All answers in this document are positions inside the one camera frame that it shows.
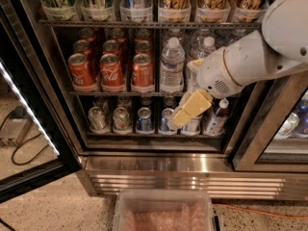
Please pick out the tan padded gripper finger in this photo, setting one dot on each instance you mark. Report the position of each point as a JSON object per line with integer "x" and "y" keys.
{"x": 195, "y": 64}
{"x": 193, "y": 103}

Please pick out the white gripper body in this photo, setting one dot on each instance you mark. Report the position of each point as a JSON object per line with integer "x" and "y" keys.
{"x": 214, "y": 74}

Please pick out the water bottle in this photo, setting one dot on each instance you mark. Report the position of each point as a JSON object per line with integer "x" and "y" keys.
{"x": 171, "y": 66}
{"x": 173, "y": 33}
{"x": 203, "y": 50}

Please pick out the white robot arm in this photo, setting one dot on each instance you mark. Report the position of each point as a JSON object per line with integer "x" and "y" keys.
{"x": 278, "y": 50}

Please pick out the left brown tea bottle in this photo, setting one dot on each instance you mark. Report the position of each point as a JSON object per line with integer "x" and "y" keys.
{"x": 192, "y": 128}

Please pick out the brown tea bottle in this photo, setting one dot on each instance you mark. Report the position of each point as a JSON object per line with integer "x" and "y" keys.
{"x": 215, "y": 119}
{"x": 192, "y": 128}

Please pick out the right brown tea bottle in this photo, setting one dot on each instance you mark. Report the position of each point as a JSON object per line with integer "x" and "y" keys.
{"x": 215, "y": 119}

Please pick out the stainless steel fridge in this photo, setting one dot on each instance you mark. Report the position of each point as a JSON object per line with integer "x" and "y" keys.
{"x": 245, "y": 162}

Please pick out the open fridge glass door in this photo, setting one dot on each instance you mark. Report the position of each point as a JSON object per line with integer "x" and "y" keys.
{"x": 15, "y": 69}

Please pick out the front right cola can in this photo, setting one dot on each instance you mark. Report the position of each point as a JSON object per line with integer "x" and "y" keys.
{"x": 142, "y": 79}

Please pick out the second row right cola can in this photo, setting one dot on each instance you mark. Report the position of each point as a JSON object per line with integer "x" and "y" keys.
{"x": 144, "y": 47}

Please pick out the second row cola can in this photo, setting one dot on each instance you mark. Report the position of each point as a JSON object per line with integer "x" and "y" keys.
{"x": 111, "y": 46}
{"x": 144, "y": 47}
{"x": 84, "y": 47}

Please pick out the silver blue tall can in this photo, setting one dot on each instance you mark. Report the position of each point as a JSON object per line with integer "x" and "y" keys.
{"x": 138, "y": 11}

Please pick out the front middle cola can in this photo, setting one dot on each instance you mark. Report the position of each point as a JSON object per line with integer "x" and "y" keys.
{"x": 111, "y": 73}

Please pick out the second row middle cola can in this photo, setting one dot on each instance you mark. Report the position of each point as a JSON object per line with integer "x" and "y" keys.
{"x": 111, "y": 46}

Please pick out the silver can bottom left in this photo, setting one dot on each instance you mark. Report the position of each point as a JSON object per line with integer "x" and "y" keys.
{"x": 98, "y": 120}

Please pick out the green tall can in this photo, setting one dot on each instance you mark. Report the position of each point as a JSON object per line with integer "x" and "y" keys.
{"x": 59, "y": 0}
{"x": 97, "y": 10}

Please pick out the front left cola can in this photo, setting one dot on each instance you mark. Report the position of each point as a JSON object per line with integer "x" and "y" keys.
{"x": 81, "y": 71}

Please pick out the second row left cola can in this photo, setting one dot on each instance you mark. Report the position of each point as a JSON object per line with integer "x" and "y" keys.
{"x": 84, "y": 47}

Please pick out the clear plastic storage bin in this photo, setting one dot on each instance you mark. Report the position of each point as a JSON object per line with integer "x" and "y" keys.
{"x": 163, "y": 210}

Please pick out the green tall can top left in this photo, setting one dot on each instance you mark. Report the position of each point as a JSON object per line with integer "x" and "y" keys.
{"x": 59, "y": 0}

